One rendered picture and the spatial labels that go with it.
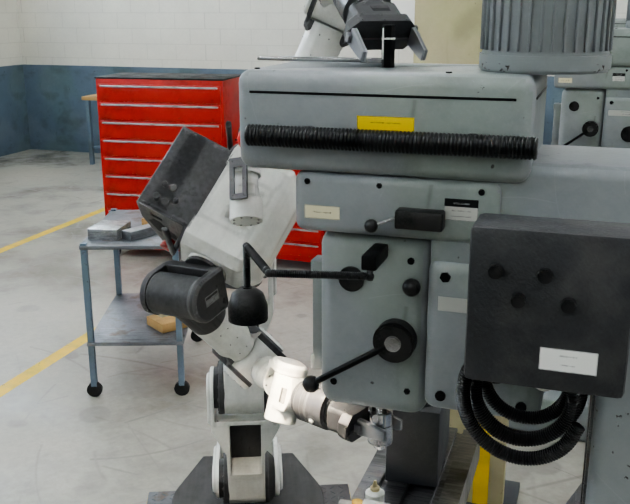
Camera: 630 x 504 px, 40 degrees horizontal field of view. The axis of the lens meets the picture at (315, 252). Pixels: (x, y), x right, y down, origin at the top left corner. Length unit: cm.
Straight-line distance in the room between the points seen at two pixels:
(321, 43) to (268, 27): 933
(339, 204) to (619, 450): 56
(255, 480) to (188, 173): 99
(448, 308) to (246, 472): 120
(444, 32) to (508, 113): 190
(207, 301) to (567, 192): 79
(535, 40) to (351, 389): 65
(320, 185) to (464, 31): 185
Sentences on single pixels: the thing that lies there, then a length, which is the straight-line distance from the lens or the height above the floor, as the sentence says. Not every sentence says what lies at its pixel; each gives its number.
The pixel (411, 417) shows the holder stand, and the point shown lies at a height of 110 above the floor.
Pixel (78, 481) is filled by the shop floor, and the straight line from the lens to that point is 400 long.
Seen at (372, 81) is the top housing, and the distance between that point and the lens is 133.
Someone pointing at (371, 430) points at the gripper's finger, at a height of 124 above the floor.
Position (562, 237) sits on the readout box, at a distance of 108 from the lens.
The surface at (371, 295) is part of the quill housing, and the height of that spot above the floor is 152.
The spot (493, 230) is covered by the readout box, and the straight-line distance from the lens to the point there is 108.
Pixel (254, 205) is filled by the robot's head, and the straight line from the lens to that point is 170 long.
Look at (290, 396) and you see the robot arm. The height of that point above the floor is 125.
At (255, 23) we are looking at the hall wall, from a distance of 1126.
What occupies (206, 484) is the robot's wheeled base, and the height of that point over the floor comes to 57.
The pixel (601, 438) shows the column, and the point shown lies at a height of 139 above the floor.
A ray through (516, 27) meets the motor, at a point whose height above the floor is 196.
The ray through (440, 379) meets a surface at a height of 140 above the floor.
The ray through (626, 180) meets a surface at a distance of 133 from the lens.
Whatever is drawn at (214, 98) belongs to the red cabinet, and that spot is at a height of 131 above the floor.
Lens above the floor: 199
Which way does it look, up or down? 16 degrees down
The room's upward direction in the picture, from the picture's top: straight up
